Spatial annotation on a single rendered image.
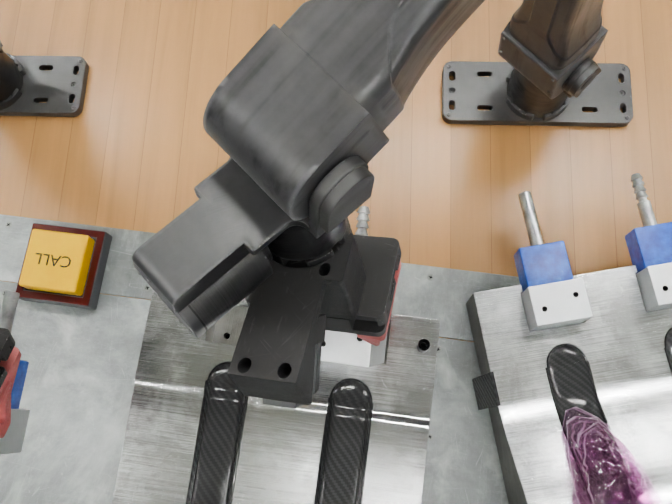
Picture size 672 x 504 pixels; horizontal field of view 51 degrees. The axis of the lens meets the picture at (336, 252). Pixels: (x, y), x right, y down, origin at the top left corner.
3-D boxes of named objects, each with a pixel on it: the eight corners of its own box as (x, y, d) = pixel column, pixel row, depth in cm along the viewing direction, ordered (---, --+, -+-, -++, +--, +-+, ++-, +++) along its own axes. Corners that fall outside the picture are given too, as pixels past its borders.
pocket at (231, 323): (222, 298, 67) (214, 291, 63) (277, 305, 67) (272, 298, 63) (214, 346, 66) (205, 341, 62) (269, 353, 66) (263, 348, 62)
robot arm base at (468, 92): (659, 92, 68) (654, 27, 69) (449, 88, 69) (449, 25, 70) (630, 127, 75) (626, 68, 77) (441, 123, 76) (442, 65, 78)
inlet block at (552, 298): (494, 206, 71) (503, 188, 65) (543, 198, 71) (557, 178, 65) (524, 334, 67) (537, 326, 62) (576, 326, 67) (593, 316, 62)
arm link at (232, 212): (223, 369, 42) (194, 320, 31) (134, 269, 44) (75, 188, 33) (361, 247, 45) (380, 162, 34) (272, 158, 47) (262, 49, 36)
